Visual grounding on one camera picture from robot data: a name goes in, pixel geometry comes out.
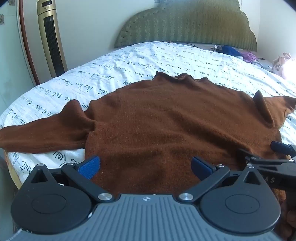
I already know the purple cloth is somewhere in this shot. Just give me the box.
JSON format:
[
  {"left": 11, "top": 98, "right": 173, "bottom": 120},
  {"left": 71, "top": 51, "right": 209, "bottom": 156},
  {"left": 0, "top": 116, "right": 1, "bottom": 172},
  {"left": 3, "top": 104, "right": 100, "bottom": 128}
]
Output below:
[{"left": 240, "top": 51, "right": 257, "bottom": 62}]

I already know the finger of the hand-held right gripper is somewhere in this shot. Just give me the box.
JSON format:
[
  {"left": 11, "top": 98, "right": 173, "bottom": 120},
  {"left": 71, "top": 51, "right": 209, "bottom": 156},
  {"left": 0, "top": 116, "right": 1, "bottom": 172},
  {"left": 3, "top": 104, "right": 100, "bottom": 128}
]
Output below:
[
  {"left": 270, "top": 140, "right": 296, "bottom": 156},
  {"left": 238, "top": 148, "right": 290, "bottom": 168}
]

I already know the dark blue cloth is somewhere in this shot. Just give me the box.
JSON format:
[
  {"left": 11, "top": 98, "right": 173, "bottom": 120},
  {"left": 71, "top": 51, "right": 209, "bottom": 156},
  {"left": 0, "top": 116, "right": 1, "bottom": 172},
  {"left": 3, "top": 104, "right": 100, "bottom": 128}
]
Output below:
[{"left": 216, "top": 46, "right": 242, "bottom": 57}]

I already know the green padded headboard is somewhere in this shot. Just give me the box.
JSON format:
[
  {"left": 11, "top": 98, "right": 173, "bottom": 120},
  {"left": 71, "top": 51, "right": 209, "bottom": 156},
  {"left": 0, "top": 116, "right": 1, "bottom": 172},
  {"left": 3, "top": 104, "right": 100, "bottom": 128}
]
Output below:
[{"left": 114, "top": 0, "right": 258, "bottom": 52}]

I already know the frosted glass door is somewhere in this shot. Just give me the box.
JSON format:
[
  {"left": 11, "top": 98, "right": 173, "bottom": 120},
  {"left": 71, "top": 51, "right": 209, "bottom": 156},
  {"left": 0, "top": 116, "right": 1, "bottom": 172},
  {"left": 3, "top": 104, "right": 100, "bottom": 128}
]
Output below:
[{"left": 0, "top": 0, "right": 35, "bottom": 116}]

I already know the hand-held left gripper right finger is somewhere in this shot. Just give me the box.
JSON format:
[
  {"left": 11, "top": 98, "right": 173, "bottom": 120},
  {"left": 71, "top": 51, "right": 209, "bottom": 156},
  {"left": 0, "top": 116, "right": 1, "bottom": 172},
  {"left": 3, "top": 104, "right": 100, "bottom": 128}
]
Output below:
[{"left": 177, "top": 156, "right": 264, "bottom": 204}]

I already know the white script-printed bedsheet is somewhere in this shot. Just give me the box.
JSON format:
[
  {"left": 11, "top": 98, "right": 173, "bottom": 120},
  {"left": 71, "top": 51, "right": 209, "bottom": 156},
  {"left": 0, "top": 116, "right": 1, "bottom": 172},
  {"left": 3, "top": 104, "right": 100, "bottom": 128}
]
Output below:
[{"left": 0, "top": 41, "right": 296, "bottom": 186}]

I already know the light blue blanket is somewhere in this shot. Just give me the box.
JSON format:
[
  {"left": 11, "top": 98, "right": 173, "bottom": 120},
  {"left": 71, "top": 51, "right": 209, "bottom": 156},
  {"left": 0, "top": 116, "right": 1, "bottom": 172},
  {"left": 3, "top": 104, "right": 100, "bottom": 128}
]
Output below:
[{"left": 253, "top": 59, "right": 274, "bottom": 71}]

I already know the gold tower fan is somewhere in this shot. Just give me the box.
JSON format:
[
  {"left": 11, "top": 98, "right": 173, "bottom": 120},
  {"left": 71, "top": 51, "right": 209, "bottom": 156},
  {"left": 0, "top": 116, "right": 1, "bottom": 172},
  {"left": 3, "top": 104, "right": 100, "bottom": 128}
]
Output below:
[{"left": 36, "top": 0, "right": 68, "bottom": 78}]

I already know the brown sweater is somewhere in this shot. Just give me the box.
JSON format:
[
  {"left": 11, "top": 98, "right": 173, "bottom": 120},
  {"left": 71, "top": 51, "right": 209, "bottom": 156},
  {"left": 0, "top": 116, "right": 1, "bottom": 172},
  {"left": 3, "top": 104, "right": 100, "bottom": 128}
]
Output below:
[{"left": 0, "top": 72, "right": 296, "bottom": 203}]

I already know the curved wooden door frame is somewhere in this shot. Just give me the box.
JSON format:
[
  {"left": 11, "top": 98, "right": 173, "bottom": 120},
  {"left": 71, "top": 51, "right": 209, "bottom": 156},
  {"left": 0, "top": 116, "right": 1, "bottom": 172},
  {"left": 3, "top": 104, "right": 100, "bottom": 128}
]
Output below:
[{"left": 18, "top": 0, "right": 41, "bottom": 86}]

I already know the pale crumpled quilt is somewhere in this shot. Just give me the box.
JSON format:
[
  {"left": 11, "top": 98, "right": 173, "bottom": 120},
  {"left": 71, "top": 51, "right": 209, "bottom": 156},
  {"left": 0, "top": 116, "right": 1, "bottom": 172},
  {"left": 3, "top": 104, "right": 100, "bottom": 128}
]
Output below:
[{"left": 273, "top": 52, "right": 296, "bottom": 79}]

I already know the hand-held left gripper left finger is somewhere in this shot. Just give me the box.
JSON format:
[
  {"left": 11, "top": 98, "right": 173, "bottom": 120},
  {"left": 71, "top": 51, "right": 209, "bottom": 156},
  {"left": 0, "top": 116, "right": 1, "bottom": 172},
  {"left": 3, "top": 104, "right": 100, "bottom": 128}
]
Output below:
[{"left": 28, "top": 156, "right": 115, "bottom": 204}]

